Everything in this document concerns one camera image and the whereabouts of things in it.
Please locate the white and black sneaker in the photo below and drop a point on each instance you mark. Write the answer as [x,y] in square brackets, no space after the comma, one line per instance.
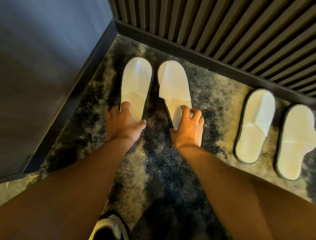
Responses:
[108,227]

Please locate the person's left forearm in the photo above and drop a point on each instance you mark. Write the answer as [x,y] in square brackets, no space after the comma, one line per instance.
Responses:
[98,164]

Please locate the person's right hand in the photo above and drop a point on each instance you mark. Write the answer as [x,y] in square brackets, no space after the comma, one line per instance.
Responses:
[190,132]

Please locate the person's left middle finger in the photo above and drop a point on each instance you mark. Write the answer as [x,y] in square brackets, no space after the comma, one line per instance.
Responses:
[115,110]

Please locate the black baseboard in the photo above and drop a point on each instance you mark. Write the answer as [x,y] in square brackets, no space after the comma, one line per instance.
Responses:
[209,63]
[74,99]

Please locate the person's right thumb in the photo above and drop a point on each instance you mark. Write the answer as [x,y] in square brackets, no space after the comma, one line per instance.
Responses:
[173,133]

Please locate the person's right forearm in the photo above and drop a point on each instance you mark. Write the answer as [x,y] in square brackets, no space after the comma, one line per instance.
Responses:
[217,188]

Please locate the white disposable slipper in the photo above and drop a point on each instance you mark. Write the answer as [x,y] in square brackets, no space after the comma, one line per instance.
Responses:
[255,126]
[174,86]
[136,81]
[295,143]

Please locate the person's right middle finger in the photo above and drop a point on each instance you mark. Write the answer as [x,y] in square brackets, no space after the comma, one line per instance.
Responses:
[196,114]

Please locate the dark slatted wall panel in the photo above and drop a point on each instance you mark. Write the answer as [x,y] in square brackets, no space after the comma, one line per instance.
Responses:
[234,29]

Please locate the person's left thumb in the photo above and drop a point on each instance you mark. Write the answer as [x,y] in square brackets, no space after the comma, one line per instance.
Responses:
[139,124]

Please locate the person's left hand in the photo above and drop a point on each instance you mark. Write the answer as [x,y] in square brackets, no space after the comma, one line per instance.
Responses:
[121,126]

